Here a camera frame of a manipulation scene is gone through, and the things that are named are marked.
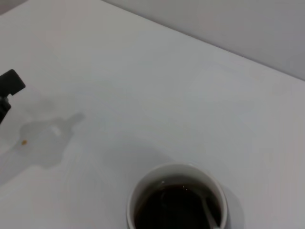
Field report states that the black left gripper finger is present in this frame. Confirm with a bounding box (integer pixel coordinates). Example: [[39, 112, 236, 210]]
[[0, 69, 26, 125]]

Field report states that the spoon with light blue handle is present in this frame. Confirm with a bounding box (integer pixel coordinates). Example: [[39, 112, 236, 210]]
[[201, 195, 222, 229]]

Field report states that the grey ceramic coffee cup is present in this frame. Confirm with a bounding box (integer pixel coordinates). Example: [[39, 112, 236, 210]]
[[126, 163, 245, 229]]

